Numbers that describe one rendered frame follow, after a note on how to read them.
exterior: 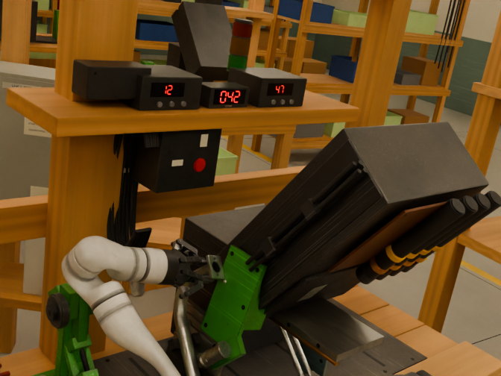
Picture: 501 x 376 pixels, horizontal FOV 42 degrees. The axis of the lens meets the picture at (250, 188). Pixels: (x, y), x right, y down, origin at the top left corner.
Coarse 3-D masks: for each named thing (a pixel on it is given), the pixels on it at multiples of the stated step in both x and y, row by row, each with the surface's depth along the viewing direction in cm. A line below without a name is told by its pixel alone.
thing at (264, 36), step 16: (192, 0) 892; (224, 0) 961; (240, 0) 942; (272, 0) 1013; (240, 16) 938; (144, 32) 868; (160, 32) 882; (288, 32) 996; (160, 48) 879; (160, 64) 943; (256, 64) 991
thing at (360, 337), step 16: (304, 304) 157; (320, 304) 159; (272, 320) 153; (288, 320) 149; (304, 320) 150; (320, 320) 152; (336, 320) 153; (352, 320) 154; (304, 336) 146; (320, 336) 145; (336, 336) 146; (352, 336) 147; (368, 336) 148; (320, 352) 143; (336, 352) 140; (352, 352) 142
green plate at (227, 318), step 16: (240, 256) 146; (224, 272) 149; (240, 272) 145; (256, 272) 142; (224, 288) 148; (240, 288) 145; (256, 288) 142; (224, 304) 147; (240, 304) 144; (256, 304) 146; (208, 320) 150; (224, 320) 146; (240, 320) 143; (256, 320) 148; (224, 336) 146; (240, 336) 144
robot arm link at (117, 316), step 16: (112, 304) 121; (128, 304) 123; (112, 320) 120; (128, 320) 121; (112, 336) 121; (128, 336) 120; (144, 336) 120; (144, 352) 120; (160, 352) 120; (160, 368) 119
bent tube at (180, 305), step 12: (216, 264) 149; (216, 276) 146; (180, 300) 153; (180, 312) 152; (180, 324) 151; (180, 336) 150; (180, 348) 150; (192, 348) 149; (192, 360) 148; (192, 372) 146
